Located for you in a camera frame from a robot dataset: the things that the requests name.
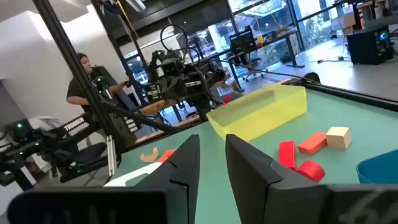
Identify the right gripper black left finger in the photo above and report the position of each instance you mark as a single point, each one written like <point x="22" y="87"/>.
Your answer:
<point x="183" y="174"/>

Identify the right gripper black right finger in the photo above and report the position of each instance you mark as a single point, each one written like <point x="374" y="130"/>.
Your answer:
<point x="258" y="193"/>

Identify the small orange block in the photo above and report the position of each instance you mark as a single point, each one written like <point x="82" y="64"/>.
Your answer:
<point x="166" y="155"/>

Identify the natural wooden arch block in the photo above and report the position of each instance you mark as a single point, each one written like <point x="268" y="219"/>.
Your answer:
<point x="148" y="158"/>

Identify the red rectangular block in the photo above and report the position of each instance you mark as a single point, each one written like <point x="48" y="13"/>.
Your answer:
<point x="286" y="154"/>

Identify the red half-cylinder block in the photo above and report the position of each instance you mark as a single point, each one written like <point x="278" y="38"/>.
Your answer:
<point x="311" y="171"/>

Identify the orange rectangular block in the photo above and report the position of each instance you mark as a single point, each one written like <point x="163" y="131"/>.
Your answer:
<point x="312" y="143"/>

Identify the natural wooden cube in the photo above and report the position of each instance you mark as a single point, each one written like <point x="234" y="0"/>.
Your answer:
<point x="338" y="137"/>

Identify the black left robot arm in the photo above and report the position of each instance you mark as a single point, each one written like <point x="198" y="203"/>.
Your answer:
<point x="203" y="109"/>

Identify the black computer monitor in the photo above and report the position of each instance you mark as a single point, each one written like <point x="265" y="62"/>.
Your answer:
<point x="242" y="42"/>

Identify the black office chair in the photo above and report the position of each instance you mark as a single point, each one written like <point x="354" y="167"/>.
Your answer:
<point x="253" y="62"/>

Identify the translucent yellow plastic bin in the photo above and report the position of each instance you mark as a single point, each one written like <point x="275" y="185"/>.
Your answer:
<point x="258" y="115"/>

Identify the person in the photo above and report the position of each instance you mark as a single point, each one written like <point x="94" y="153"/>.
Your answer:
<point x="74" y="90"/>

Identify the dark standing desk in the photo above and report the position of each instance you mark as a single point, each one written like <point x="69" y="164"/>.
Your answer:
<point x="276" y="35"/>

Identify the green table mat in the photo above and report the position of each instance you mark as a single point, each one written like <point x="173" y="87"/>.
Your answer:
<point x="342" y="118"/>

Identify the blue plastic bin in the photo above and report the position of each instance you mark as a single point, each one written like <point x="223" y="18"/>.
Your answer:
<point x="379" y="169"/>

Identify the black computer tower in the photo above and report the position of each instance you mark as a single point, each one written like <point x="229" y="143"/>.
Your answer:
<point x="367" y="46"/>

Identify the black aluminium table frame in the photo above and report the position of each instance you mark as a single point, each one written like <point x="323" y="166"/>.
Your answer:
<point x="62" y="40"/>

